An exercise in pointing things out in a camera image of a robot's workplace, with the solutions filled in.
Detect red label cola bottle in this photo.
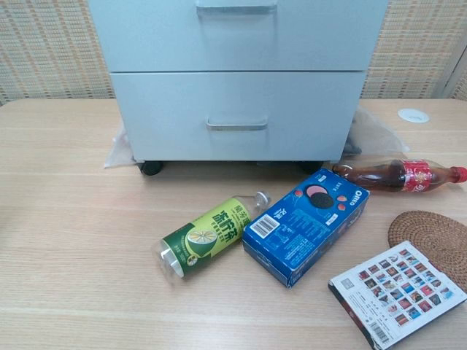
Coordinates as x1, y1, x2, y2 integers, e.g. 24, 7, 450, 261
331, 157, 467, 194

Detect silver drawer handle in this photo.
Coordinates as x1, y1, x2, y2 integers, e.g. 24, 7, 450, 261
204, 115, 269, 131
196, 4, 278, 27

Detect white three-drawer cabinet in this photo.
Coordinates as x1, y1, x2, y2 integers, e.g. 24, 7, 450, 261
88, 0, 390, 164

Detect silver bottom drawer handle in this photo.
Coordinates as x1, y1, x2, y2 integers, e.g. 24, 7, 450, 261
204, 115, 269, 131

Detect clear plastic bag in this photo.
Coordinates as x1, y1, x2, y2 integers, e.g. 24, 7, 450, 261
104, 105, 412, 169

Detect black caster wheel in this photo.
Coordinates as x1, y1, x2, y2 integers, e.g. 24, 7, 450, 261
137, 160, 164, 177

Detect round woven rattan coaster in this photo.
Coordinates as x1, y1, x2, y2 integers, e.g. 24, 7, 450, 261
387, 210, 467, 271

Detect white round cable grommet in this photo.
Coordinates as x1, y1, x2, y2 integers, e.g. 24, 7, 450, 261
397, 108, 431, 123

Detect green label tea bottle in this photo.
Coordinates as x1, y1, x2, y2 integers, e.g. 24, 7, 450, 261
151, 191, 273, 281

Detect blue Oreo cookie box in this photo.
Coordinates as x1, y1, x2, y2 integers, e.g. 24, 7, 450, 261
242, 167, 371, 289

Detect white drawer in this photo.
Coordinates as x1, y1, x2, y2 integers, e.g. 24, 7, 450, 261
109, 70, 368, 163
88, 0, 390, 73

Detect white bottom drawer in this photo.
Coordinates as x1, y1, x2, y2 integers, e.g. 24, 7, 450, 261
109, 70, 368, 163

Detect woven bamboo screen panel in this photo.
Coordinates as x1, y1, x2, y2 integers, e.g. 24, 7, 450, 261
443, 0, 467, 100
0, 0, 453, 107

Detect white box with picture grid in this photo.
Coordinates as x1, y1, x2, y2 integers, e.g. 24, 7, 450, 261
328, 240, 467, 350

